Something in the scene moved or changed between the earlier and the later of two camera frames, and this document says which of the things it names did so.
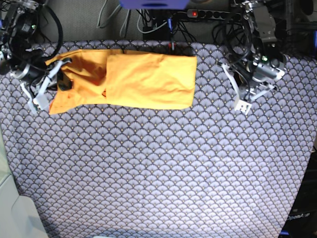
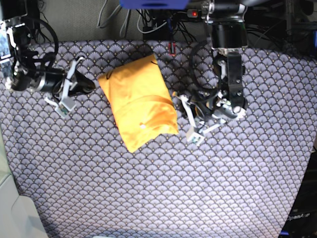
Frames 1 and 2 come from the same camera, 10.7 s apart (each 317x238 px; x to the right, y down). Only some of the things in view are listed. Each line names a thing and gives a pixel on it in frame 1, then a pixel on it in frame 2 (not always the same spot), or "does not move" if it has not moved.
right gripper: x=252 y=79 -> x=224 y=112
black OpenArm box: x=301 y=221 does not move
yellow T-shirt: x=126 y=79 -> x=141 y=101
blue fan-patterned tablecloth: x=207 y=171 does not move
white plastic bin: x=19 y=215 does not move
